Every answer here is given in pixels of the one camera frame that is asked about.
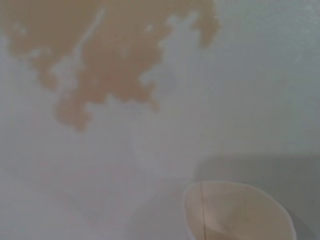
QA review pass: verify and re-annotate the cream paper cup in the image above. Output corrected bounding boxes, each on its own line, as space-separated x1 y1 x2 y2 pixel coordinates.
182 180 298 240

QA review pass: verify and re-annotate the brown water stain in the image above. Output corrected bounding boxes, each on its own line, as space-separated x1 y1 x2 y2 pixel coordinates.
0 0 221 133

